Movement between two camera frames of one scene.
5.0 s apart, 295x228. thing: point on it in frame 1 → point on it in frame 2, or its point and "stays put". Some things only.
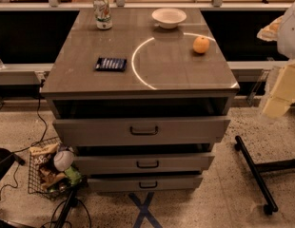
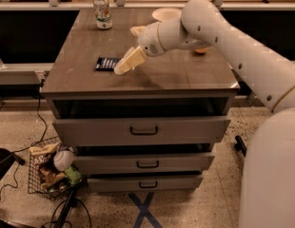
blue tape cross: [144, 212] stays put
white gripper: [289, 32] → [148, 39]
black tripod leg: [71, 202] stays put
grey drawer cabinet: [142, 97] stays put
